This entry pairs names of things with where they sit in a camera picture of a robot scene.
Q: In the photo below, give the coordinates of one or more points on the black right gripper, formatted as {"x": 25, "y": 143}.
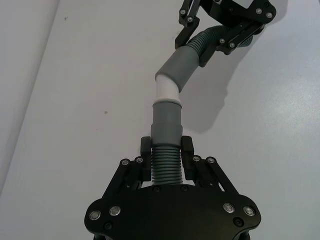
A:
{"x": 232, "y": 11}

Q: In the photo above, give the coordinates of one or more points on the white plastic pipe connector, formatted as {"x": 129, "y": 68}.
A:
{"x": 166, "y": 87}

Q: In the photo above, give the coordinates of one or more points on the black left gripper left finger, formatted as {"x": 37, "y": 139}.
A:
{"x": 146, "y": 147}

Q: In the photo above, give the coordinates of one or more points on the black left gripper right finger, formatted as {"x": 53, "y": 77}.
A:
{"x": 187, "y": 147}

